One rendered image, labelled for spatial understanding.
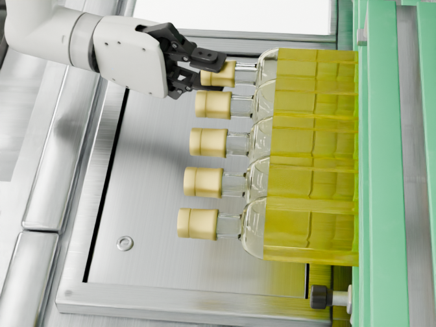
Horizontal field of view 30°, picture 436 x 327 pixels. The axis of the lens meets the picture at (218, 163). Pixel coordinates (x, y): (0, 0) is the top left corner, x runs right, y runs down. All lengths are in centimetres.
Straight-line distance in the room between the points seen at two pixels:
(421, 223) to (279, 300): 29
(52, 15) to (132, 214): 28
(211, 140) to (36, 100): 39
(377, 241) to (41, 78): 72
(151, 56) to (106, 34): 7
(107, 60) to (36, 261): 28
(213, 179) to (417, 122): 24
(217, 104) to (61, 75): 37
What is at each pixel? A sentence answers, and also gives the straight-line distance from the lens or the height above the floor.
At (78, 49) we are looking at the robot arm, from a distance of 109.
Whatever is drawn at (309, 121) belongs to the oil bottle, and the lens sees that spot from 96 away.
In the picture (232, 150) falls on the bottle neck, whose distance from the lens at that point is 97.
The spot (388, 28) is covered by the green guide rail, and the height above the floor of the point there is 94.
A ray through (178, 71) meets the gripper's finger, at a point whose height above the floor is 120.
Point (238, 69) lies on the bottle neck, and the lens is 104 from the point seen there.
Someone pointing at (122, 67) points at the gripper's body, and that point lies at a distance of 108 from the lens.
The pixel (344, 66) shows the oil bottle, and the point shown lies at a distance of 103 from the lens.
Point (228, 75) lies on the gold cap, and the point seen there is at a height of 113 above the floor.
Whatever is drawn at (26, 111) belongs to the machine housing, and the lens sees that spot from 128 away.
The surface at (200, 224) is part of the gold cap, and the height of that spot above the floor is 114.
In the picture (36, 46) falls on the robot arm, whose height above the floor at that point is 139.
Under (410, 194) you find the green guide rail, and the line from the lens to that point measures 79.
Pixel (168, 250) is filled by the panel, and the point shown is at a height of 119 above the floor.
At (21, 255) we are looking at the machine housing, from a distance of 108.
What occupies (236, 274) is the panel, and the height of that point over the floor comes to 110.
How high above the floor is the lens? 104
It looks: 5 degrees up
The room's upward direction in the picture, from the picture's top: 87 degrees counter-clockwise
